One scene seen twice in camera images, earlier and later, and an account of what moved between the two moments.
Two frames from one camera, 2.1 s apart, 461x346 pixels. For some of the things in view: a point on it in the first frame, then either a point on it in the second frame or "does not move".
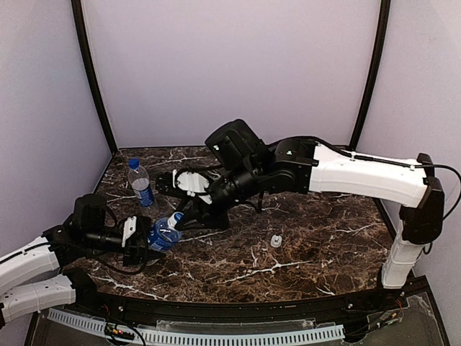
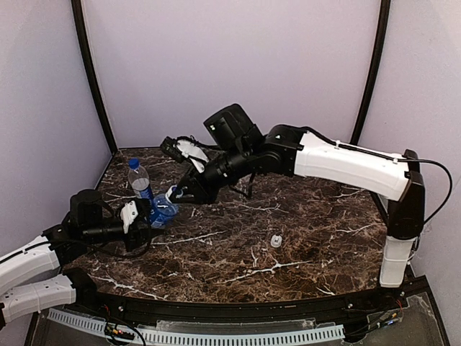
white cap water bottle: [163, 234] to [162, 211]
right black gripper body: [201, 207] to [198, 185]
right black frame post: [373, 71] does not move
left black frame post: [78, 19] does not move
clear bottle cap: [276, 241] does not move
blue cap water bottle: [139, 177] does not move
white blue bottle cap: [174, 218] to [169, 192]
